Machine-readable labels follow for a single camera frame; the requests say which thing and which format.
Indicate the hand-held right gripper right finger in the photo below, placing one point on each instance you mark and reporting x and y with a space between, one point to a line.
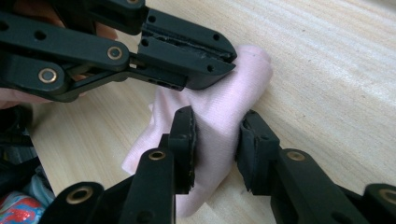
257 155

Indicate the dark cloth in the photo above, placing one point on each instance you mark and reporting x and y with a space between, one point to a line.
15 149

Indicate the pink sock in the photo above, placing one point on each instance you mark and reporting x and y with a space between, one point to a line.
214 124

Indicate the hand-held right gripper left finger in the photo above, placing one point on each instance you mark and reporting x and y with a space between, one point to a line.
183 146

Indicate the red blue patterned cloth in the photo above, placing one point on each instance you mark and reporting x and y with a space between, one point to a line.
18 208

